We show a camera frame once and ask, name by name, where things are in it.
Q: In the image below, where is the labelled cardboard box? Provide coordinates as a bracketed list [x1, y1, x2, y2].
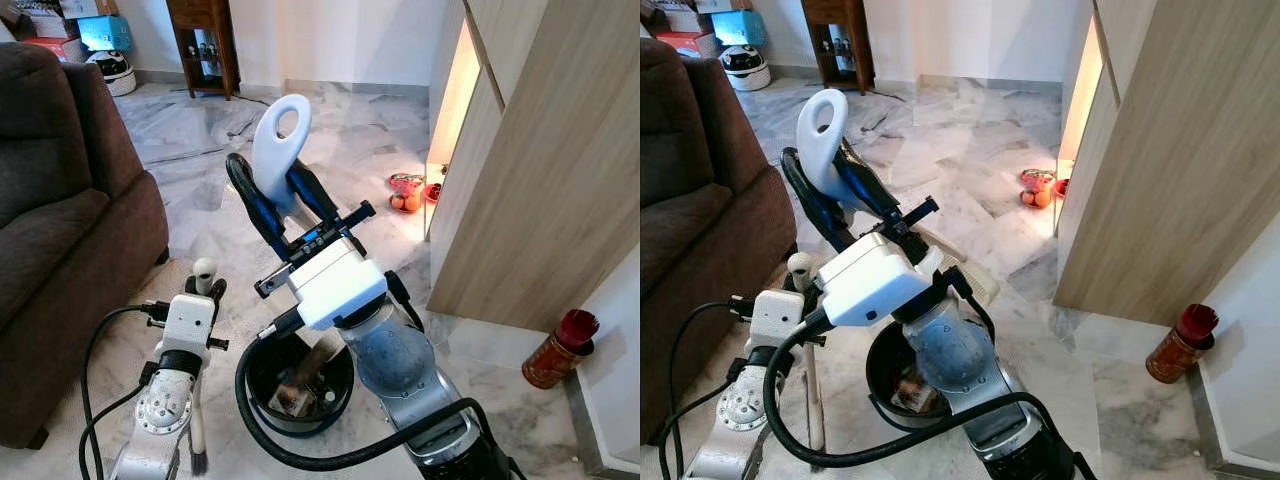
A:
[890, 375, 936, 414]
[268, 375, 321, 419]

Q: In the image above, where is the light wooden partition cabinet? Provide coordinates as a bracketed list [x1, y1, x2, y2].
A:
[425, 0, 641, 334]
[1052, 0, 1280, 326]

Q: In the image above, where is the black plastic bucket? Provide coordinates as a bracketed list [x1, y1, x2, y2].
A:
[865, 320, 961, 431]
[240, 330, 356, 438]

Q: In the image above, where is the red carton box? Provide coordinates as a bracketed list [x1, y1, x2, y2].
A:
[22, 37, 89, 64]
[658, 30, 721, 59]

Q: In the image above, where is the brown canister with red lid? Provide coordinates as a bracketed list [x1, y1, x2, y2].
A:
[521, 308, 601, 391]
[1145, 303, 1221, 385]

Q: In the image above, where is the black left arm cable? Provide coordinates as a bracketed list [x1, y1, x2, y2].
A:
[77, 300, 171, 480]
[655, 295, 758, 480]

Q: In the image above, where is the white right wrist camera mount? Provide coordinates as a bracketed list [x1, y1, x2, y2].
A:
[288, 237, 389, 331]
[817, 232, 946, 328]

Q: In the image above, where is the dark wooden shelf cabinet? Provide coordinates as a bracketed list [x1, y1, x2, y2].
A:
[800, 0, 876, 96]
[165, 0, 241, 101]

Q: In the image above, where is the white and black round appliance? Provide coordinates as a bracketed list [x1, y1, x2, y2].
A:
[85, 50, 138, 98]
[720, 44, 773, 92]

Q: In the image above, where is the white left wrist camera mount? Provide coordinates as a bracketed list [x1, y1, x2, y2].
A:
[163, 293, 217, 353]
[750, 290, 816, 351]

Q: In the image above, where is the wooden broom with white knob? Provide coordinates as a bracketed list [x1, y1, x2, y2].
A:
[186, 257, 220, 477]
[787, 252, 829, 456]

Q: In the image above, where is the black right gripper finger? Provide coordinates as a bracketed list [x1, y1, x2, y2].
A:
[838, 140, 891, 219]
[782, 147, 851, 251]
[288, 160, 346, 236]
[226, 153, 293, 261]

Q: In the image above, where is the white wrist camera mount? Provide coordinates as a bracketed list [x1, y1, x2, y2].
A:
[163, 293, 217, 353]
[817, 232, 946, 328]
[750, 290, 816, 351]
[288, 237, 389, 331]

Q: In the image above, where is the dark grey fabric sofa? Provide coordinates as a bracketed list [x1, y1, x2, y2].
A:
[0, 42, 171, 449]
[640, 38, 798, 441]

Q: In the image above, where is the blue carton box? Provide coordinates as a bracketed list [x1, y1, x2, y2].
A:
[712, 10, 767, 47]
[77, 14, 134, 53]

